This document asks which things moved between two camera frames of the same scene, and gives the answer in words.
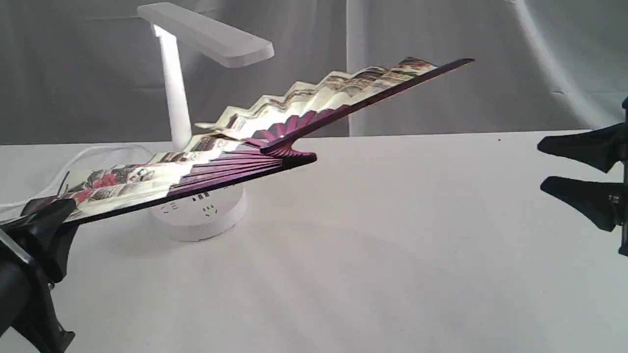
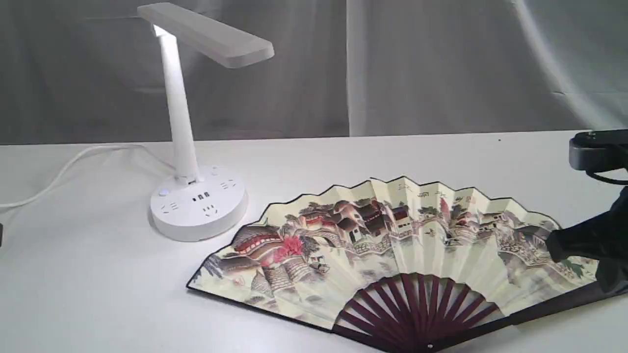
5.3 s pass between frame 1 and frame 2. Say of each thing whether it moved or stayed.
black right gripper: moved
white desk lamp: stayed
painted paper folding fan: moved
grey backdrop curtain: stayed
